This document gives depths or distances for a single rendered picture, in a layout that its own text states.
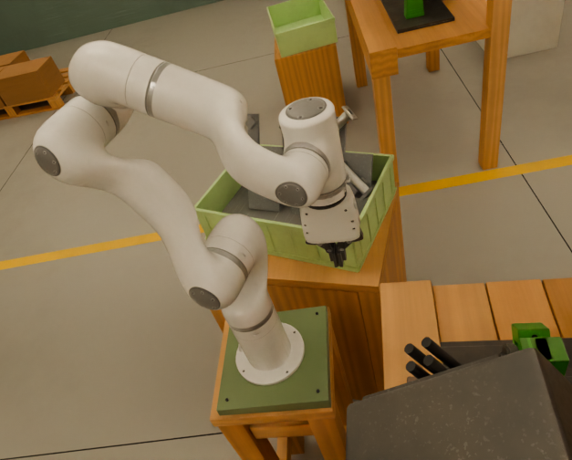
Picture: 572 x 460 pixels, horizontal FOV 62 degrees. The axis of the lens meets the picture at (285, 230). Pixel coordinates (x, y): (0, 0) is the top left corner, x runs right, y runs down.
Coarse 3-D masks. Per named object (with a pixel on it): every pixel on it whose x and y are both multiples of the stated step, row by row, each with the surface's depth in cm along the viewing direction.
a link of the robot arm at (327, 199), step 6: (348, 174) 78; (348, 180) 78; (342, 186) 76; (330, 192) 75; (336, 192) 76; (342, 192) 77; (318, 198) 76; (324, 198) 76; (330, 198) 76; (336, 198) 76; (312, 204) 77; (318, 204) 77; (324, 204) 77
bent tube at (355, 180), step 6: (342, 108) 153; (348, 108) 155; (342, 114) 154; (348, 114) 152; (354, 114) 155; (342, 120) 154; (342, 126) 157; (348, 168) 158; (354, 174) 158; (354, 180) 157; (360, 180) 158; (360, 186) 157; (366, 186) 157; (360, 192) 158
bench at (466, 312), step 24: (432, 288) 131; (456, 288) 129; (480, 288) 128; (504, 288) 126; (528, 288) 124; (552, 288) 123; (456, 312) 124; (480, 312) 123; (504, 312) 121; (528, 312) 119; (552, 312) 119; (456, 336) 119; (480, 336) 118; (504, 336) 116; (552, 336) 114
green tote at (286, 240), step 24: (264, 144) 190; (384, 168) 162; (216, 192) 180; (384, 192) 163; (216, 216) 166; (360, 216) 147; (384, 216) 169; (288, 240) 158; (360, 240) 148; (360, 264) 152
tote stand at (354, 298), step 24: (384, 240) 161; (288, 264) 163; (312, 264) 161; (384, 264) 157; (288, 288) 161; (312, 288) 158; (336, 288) 154; (360, 288) 150; (216, 312) 186; (336, 312) 164; (360, 312) 160; (336, 336) 174; (360, 336) 170; (360, 360) 181; (360, 384) 195
